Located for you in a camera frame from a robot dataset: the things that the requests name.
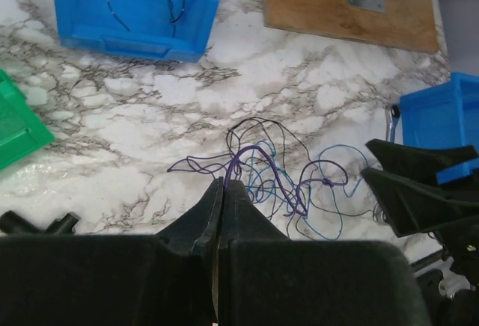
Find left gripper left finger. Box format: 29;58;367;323
1;179;224;325

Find green plastic bin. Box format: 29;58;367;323
1;70;54;170

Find ratcheting combination wrench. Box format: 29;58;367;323
385;104;401;143

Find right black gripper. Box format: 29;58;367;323
361;139;478;325

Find blue purple wires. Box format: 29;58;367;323
167;139;371;240

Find blue bin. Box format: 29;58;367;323
54;0;219;63
400;73;478;182

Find black T-shaped tool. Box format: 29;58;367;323
0;209;81;236

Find brown wooden board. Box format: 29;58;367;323
263;0;439;53

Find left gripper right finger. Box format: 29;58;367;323
219;181;430;325

